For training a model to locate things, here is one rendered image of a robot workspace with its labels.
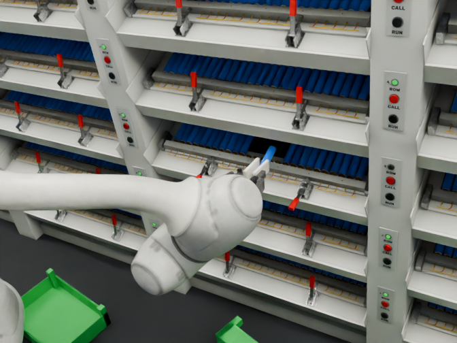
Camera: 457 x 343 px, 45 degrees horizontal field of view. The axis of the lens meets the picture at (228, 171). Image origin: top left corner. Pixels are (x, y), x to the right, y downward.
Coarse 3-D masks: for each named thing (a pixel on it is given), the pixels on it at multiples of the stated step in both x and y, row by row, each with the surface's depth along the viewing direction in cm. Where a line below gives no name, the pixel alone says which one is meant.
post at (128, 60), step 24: (96, 24) 131; (96, 48) 136; (120, 48) 132; (144, 48) 140; (120, 72) 137; (120, 96) 142; (144, 120) 146; (120, 144) 153; (144, 144) 148; (144, 168) 154; (144, 216) 168
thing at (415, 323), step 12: (420, 300) 145; (408, 312) 139; (420, 312) 141; (432, 312) 140; (444, 312) 139; (456, 312) 139; (408, 324) 142; (420, 324) 141; (432, 324) 140; (444, 324) 140; (456, 324) 138; (408, 336) 141; (420, 336) 140; (432, 336) 139; (444, 336) 138; (456, 336) 137
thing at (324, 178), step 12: (168, 144) 151; (180, 144) 149; (204, 156) 146; (216, 156) 143; (228, 156) 142; (240, 156) 141; (228, 168) 142; (276, 168) 135; (288, 168) 134; (300, 168) 133; (312, 180) 132; (324, 180) 129; (336, 180) 128; (348, 180) 127; (336, 192) 128
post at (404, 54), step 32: (384, 0) 94; (416, 0) 91; (384, 32) 97; (416, 32) 94; (384, 64) 100; (416, 64) 97; (416, 96) 101; (416, 128) 104; (416, 160) 109; (416, 192) 116; (384, 224) 122
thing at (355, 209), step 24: (168, 120) 154; (168, 168) 149; (192, 168) 147; (216, 168) 144; (240, 168) 142; (264, 192) 136; (288, 192) 133; (312, 192) 131; (336, 216) 130; (360, 216) 125
